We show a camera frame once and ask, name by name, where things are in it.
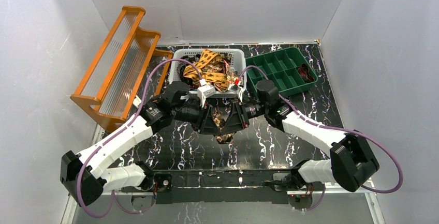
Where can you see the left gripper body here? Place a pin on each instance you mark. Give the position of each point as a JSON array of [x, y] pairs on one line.
[[202, 119]]

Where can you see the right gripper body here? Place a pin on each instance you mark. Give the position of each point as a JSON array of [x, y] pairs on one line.
[[243, 116]]

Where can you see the black brown floral tie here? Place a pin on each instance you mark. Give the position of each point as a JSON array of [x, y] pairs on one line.
[[220, 123]]

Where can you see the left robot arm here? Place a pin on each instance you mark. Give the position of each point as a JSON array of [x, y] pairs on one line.
[[87, 174]]

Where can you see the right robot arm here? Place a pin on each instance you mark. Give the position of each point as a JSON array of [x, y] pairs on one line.
[[351, 161]]

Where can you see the green compartment tray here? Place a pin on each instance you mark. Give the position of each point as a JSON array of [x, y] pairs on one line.
[[280, 66]]

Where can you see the yellow patterned tie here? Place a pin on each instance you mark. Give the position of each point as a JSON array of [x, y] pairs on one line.
[[215, 69]]

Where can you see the rolled dark red tie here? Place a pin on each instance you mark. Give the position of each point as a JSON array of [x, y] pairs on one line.
[[304, 72]]

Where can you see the white plastic basket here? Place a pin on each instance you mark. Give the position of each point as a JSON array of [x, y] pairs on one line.
[[237, 63]]

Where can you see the orange wooden rack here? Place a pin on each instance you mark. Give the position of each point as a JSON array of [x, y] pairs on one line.
[[109, 87]]

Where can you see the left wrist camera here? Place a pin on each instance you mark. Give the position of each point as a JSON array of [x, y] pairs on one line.
[[204, 91]]

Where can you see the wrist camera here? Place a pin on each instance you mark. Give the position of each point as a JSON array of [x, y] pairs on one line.
[[204, 91], [237, 89]]

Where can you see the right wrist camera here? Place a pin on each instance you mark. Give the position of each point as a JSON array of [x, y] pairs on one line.
[[237, 89]]

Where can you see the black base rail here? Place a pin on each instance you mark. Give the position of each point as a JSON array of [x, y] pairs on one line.
[[251, 185]]

